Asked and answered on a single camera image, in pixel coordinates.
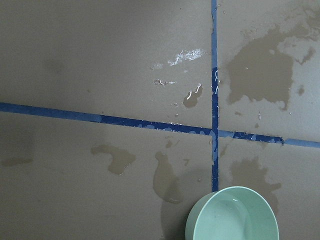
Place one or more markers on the mint green bowl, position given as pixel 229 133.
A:
pixel 233 213

